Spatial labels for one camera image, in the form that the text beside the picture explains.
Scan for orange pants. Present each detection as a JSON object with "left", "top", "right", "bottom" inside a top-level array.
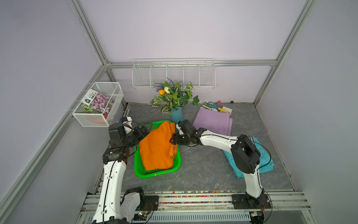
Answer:
[{"left": 139, "top": 121, "right": 178, "bottom": 171}]

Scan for purple pants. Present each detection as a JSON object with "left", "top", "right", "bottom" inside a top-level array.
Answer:
[{"left": 193, "top": 108, "right": 233, "bottom": 136}]

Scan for teal striped pants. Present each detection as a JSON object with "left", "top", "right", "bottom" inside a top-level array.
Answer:
[{"left": 224, "top": 136, "right": 275, "bottom": 178}]

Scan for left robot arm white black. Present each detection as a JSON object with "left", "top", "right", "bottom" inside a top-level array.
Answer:
[{"left": 92, "top": 117, "right": 158, "bottom": 224}]

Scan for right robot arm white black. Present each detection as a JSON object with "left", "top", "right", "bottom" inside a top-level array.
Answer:
[{"left": 170, "top": 120, "right": 273, "bottom": 211}]

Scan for green perforated plastic basket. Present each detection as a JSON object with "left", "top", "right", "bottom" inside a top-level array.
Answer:
[{"left": 134, "top": 120, "right": 181, "bottom": 178}]

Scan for teal vase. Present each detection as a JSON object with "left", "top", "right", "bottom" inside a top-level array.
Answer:
[{"left": 170, "top": 108, "right": 184, "bottom": 124}]

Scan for garden tool set card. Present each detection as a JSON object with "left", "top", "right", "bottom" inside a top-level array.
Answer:
[{"left": 203, "top": 102, "right": 232, "bottom": 113}]

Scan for artificial plant bouquet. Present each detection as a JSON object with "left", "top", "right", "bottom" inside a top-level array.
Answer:
[{"left": 150, "top": 78, "right": 200, "bottom": 114}]

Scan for purple flower seed packet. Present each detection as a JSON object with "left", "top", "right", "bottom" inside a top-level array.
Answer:
[{"left": 81, "top": 89, "right": 115, "bottom": 115}]

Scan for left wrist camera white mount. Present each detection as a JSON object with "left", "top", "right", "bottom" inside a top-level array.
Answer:
[{"left": 118, "top": 117, "right": 132, "bottom": 126}]

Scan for white mesh wall basket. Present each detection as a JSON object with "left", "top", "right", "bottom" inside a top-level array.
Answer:
[{"left": 72, "top": 82, "right": 124, "bottom": 127}]

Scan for white wire wall shelf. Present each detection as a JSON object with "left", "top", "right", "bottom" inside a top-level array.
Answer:
[{"left": 131, "top": 58, "right": 216, "bottom": 88}]

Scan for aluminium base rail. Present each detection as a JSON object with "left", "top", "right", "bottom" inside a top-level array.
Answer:
[{"left": 76, "top": 189, "right": 318, "bottom": 224}]

